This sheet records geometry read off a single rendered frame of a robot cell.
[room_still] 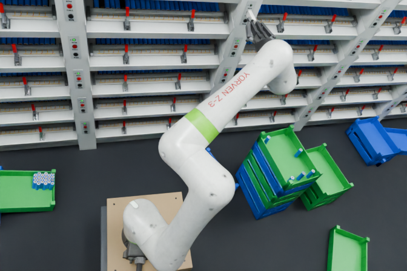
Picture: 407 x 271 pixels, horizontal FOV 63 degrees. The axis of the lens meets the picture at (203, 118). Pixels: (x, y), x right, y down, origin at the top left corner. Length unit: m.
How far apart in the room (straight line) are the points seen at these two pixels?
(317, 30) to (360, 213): 1.21
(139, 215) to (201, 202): 0.38
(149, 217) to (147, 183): 0.71
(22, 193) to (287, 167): 1.35
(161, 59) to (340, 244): 1.46
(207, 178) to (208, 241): 0.99
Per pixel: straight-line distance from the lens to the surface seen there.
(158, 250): 1.23
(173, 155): 0.97
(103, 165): 2.01
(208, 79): 1.76
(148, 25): 1.44
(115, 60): 1.54
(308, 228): 2.14
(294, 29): 1.68
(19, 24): 1.44
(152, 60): 1.56
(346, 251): 2.21
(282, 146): 1.80
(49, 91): 1.69
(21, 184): 1.97
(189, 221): 1.05
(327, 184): 2.13
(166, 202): 1.57
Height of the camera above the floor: 1.77
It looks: 51 degrees down
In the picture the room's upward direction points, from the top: 19 degrees clockwise
